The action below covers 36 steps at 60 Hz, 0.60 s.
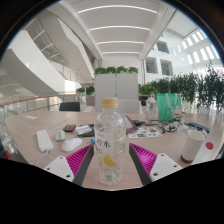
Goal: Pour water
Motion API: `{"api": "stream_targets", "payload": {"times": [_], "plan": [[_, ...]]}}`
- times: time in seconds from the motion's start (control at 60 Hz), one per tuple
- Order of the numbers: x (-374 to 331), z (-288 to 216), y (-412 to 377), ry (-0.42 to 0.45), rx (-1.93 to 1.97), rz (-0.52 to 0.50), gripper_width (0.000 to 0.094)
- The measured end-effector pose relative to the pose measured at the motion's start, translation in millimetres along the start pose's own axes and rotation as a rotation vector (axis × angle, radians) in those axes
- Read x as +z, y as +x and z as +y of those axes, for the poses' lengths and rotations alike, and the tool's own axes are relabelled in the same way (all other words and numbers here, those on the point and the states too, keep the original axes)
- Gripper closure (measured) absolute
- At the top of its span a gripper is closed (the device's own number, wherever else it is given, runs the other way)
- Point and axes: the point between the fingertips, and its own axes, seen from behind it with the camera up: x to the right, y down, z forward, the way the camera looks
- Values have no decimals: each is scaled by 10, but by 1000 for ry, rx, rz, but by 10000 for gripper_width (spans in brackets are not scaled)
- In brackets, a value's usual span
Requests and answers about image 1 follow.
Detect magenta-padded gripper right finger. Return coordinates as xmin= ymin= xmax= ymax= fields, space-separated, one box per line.
xmin=128 ymin=143 xmax=184 ymax=186

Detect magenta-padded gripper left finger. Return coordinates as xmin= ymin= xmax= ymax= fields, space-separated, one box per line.
xmin=43 ymin=143 xmax=96 ymax=187

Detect clear lemon drink bottle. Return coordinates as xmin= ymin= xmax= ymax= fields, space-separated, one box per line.
xmin=94 ymin=97 xmax=127 ymax=186

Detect white computer mouse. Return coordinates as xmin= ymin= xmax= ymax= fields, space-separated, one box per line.
xmin=60 ymin=136 xmax=84 ymax=153

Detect colourful sticker sheet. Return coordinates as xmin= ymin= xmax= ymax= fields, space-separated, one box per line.
xmin=127 ymin=126 xmax=163 ymax=139

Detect small black orange box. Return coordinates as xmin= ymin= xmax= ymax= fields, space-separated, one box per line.
xmin=62 ymin=123 xmax=77 ymax=133

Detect small black pouch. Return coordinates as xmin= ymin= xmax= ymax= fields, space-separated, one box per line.
xmin=131 ymin=119 xmax=146 ymax=127

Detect brown covered tablet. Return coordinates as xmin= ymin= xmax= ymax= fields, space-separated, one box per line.
xmin=123 ymin=115 xmax=139 ymax=134

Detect white power strip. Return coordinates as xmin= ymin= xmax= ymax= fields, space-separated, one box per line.
xmin=35 ymin=129 xmax=54 ymax=153

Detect white mug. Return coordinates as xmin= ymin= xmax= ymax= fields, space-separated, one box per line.
xmin=180 ymin=129 xmax=206 ymax=164

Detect black office chair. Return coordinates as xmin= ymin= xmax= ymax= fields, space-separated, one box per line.
xmin=59 ymin=101 xmax=81 ymax=112

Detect green tote bag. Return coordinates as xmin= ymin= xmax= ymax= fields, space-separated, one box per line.
xmin=156 ymin=93 xmax=183 ymax=122

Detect dark blue keyboard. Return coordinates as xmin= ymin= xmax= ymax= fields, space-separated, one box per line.
xmin=187 ymin=121 xmax=212 ymax=134

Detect small planter with green plants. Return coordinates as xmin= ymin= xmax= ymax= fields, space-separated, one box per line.
xmin=75 ymin=85 xmax=96 ymax=107

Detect white planter cabinet with plants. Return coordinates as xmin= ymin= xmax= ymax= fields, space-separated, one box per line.
xmin=93 ymin=65 xmax=140 ymax=113

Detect row of green potted plants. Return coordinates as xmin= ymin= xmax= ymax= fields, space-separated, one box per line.
xmin=139 ymin=63 xmax=224 ymax=114

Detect black tangled cables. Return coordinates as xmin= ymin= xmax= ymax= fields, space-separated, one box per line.
xmin=156 ymin=119 xmax=188 ymax=134

